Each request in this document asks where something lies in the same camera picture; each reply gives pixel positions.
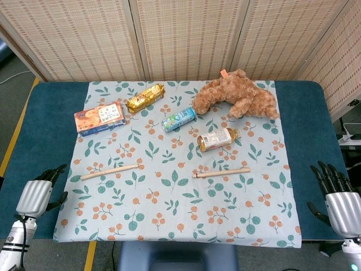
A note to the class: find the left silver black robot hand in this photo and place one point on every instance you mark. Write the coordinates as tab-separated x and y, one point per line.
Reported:
34	196

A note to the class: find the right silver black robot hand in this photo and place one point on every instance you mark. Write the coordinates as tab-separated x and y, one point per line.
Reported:
342	211

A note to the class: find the wooden stick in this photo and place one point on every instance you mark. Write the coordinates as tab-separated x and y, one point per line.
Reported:
112	171
222	172

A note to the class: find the white power strip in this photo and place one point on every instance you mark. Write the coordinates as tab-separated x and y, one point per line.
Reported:
348	138

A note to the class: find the orange blue biscuit box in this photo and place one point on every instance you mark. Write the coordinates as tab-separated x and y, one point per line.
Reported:
98	118

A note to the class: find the floral leaf print tablecloth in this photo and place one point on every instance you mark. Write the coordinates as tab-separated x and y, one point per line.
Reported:
175	203

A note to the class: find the amber tea plastic bottle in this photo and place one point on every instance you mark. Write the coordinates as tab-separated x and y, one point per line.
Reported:
217	139

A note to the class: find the blue padded furniture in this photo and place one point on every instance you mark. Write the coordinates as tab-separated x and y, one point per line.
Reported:
4	52

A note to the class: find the gold foil cookie packet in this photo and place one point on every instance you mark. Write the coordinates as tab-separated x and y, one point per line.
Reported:
145	97

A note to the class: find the blue grey chair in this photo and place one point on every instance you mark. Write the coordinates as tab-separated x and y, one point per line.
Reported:
177	258

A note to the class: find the brown plush toy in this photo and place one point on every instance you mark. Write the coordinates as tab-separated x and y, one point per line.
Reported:
239	93

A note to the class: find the woven bamboo folding screen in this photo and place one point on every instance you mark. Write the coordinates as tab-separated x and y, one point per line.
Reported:
84	42

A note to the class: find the light blue drink can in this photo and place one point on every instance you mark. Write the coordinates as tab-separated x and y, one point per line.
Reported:
179	119

